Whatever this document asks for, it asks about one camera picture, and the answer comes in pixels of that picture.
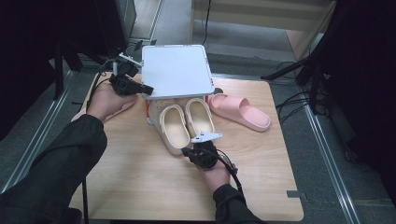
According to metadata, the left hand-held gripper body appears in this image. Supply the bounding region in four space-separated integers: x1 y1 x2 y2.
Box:
108 52 145 96

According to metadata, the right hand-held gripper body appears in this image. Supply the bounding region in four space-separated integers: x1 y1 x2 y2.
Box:
190 131 223 171

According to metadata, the cream perforated clog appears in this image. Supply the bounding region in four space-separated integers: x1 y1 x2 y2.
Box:
185 97 216 140
158 104 192 156

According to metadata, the white two-tier shoe rack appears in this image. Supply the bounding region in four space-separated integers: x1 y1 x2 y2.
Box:
140 44 216 127

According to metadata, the pink slide slipper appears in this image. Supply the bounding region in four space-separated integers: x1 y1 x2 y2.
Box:
208 92 272 133
70 98 138 123

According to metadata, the person's right hand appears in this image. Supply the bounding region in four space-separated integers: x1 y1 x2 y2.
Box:
199 161 232 192

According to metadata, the person's left hand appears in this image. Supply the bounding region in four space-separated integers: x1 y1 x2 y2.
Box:
86 82 138 123

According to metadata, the black cabinet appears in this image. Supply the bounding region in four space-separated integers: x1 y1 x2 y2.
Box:
92 0 138 59

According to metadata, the black metal stand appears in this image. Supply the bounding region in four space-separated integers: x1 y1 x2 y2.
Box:
261 50 332 116
50 38 120 101

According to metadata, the grey tape piece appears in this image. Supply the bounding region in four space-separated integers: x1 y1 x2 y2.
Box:
286 189 307 200

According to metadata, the dark curtain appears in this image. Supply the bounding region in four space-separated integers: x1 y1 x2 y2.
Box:
0 0 97 141
311 0 396 195

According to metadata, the light wooden furniture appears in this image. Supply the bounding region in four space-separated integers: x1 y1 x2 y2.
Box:
190 0 339 61

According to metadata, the left hand-held gripper black cable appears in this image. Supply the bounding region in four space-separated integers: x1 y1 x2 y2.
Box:
81 59 122 224

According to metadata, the hand-held gripper black cable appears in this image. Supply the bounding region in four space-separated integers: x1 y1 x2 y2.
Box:
218 148 245 193
81 59 122 224

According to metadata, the right hand-held gripper black cable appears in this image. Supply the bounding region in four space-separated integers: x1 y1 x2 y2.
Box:
218 148 245 193

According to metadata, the black hanging cable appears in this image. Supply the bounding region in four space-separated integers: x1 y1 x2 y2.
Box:
200 0 213 47

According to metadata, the metal floor rail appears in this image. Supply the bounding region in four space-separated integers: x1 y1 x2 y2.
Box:
0 70 76 194
302 102 362 224

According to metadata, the black floor cable bundle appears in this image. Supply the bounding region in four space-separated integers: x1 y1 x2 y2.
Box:
275 60 317 124

